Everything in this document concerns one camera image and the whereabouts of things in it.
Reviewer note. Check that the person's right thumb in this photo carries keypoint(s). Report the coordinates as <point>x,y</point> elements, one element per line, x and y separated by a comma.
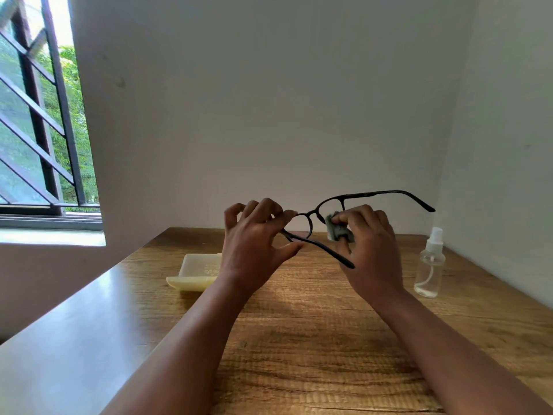
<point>343,250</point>

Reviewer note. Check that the person's left thumb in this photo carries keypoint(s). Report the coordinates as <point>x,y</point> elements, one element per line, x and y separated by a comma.
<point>288,251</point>

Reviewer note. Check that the black frame eyeglasses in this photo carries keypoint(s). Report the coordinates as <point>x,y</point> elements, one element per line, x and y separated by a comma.
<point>319,246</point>

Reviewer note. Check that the person's right hand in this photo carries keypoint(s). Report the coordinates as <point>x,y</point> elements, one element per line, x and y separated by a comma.
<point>373,259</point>

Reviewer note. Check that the person's right forearm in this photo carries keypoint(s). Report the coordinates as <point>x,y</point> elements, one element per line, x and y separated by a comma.
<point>449,363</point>

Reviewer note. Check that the person's left forearm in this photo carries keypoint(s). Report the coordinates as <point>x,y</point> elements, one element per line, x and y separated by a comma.
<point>185,354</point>

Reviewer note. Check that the grey lens cleaning cloth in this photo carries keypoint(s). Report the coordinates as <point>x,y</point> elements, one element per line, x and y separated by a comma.
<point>336,231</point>

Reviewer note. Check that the person's left middle finger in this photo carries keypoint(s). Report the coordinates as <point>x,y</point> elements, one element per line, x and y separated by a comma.
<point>268,209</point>

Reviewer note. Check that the window with metal grille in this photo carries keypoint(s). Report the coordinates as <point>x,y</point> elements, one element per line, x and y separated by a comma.
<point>39,125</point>

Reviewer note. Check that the clear plastic spray bottle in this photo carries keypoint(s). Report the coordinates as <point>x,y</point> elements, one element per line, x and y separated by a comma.
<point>429,267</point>

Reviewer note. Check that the person's left hand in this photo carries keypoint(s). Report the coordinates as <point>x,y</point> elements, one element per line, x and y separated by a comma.
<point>248,254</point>

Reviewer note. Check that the person's left little finger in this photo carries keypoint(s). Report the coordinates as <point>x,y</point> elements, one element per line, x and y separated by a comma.
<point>231,214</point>

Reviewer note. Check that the pale yellow eyeglasses case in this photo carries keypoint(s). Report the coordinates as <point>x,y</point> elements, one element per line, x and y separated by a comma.
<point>196,272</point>

